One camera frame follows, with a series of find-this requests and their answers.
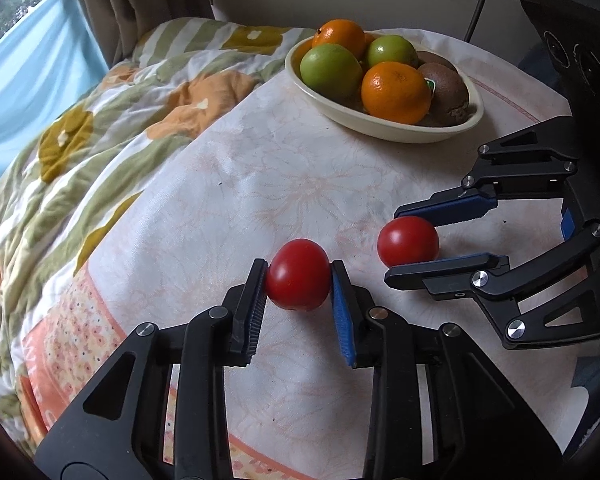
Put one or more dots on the large orange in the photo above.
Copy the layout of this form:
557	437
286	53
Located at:
395	92

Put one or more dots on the large brown kiwi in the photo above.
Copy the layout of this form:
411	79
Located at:
447	92

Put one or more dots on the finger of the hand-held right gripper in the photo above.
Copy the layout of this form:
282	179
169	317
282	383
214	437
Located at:
460	207
445	272

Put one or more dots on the beige curtain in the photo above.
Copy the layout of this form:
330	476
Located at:
125	0

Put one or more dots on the small brown kiwi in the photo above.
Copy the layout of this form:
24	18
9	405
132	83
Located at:
437	59

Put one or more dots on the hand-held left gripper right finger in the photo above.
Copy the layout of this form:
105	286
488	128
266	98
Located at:
342	320

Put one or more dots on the red tomato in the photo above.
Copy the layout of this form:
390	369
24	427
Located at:
407	240
297	275

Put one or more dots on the white pink floral sheet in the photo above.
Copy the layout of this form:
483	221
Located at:
280	185

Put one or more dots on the small orange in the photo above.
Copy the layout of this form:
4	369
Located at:
340	36

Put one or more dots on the floral striped quilt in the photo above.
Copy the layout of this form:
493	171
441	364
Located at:
80	160

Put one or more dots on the green apple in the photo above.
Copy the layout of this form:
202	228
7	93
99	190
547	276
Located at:
330	71
392	52

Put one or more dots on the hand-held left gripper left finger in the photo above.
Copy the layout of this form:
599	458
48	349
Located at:
252	310

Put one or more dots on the light blue cloth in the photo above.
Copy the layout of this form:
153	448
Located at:
30	70

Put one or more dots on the cream bowl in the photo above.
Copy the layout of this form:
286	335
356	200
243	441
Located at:
405	133

